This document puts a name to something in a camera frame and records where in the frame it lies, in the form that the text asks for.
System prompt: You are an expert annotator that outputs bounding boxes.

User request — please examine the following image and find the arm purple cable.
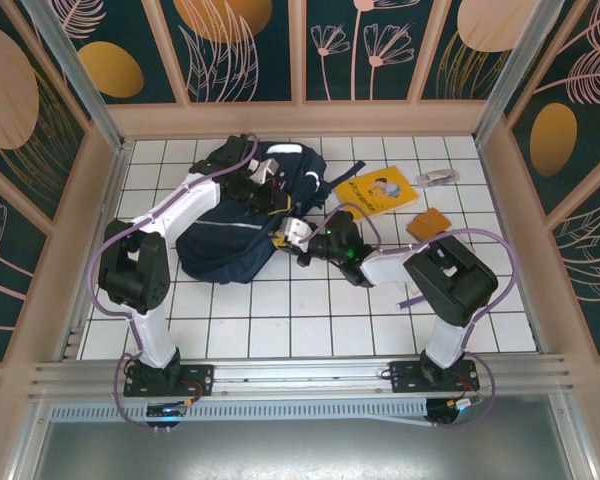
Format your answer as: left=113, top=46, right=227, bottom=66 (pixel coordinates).
left=324, top=202, right=519, bottom=430
left=88, top=132, right=260, bottom=434

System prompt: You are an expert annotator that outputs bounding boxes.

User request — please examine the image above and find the aluminium side rail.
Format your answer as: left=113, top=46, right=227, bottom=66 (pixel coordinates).
left=472, top=134, right=551, bottom=354
left=57, top=139, right=135, bottom=362

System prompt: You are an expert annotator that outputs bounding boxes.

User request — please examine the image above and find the grey slotted cable duct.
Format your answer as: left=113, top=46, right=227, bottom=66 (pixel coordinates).
left=49, top=397, right=434, bottom=427

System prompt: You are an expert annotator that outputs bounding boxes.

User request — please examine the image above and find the grey metal panel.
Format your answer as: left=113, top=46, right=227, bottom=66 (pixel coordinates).
left=27, top=419, right=589, bottom=480

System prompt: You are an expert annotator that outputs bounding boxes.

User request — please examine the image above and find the small clear plastic packet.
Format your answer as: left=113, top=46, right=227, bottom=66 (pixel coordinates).
left=412, top=168, right=462, bottom=189

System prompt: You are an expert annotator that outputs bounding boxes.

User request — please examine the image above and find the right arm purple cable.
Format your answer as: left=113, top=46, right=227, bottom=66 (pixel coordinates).
left=324, top=202, right=519, bottom=430

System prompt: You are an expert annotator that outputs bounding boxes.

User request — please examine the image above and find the navy blue backpack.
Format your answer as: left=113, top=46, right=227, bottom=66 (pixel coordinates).
left=174, top=141, right=366, bottom=287

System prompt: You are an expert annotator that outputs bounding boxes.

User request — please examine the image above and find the yellow picture book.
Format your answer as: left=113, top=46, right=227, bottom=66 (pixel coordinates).
left=332, top=165, right=421, bottom=219

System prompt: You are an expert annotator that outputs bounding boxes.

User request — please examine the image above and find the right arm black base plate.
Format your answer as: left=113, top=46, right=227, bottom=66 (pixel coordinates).
left=388, top=358, right=481, bottom=394

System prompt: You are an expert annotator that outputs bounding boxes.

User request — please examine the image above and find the aluminium frame post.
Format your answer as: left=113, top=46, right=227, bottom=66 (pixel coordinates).
left=20, top=0, right=127, bottom=147
left=472, top=0, right=565, bottom=141

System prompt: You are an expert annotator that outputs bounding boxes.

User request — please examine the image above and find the long aluminium mounting rail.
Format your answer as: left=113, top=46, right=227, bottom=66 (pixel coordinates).
left=29, top=353, right=572, bottom=400

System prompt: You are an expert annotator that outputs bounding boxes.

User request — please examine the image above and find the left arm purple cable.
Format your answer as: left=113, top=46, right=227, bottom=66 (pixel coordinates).
left=88, top=132, right=260, bottom=434

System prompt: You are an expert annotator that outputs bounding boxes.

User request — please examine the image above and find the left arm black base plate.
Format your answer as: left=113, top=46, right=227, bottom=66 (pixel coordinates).
left=123, top=363, right=216, bottom=398

